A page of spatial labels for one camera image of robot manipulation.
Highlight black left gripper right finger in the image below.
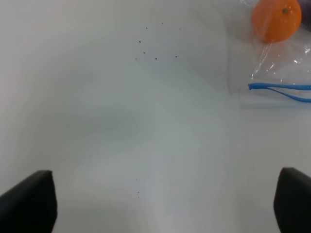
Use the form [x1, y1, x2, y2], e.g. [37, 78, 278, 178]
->
[274, 167, 311, 233]

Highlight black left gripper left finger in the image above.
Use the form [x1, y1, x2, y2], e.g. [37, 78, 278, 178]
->
[0, 170, 58, 233]

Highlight clear zip bag blue seal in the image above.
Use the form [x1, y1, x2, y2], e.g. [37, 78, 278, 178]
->
[241, 0, 311, 103]

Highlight orange fruit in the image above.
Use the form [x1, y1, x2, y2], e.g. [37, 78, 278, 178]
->
[251, 0, 302, 43]

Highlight purple eggplant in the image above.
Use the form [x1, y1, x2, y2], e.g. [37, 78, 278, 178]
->
[298, 0, 311, 25]

